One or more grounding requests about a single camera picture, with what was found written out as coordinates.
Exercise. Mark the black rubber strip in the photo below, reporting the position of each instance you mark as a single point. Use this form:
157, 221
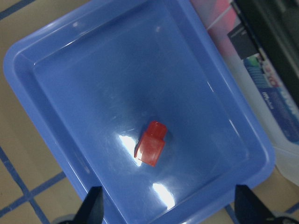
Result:
274, 26

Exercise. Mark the blue plastic tray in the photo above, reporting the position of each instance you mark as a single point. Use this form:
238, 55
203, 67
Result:
93, 80

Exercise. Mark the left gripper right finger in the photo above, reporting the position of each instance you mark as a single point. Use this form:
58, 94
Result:
249, 209

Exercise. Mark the clear plastic storage box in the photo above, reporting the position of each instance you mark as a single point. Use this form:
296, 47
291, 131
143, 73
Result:
257, 78

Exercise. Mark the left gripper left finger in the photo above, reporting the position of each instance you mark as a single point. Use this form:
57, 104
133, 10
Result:
91, 210

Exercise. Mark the red block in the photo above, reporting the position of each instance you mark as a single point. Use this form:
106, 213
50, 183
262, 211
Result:
151, 143

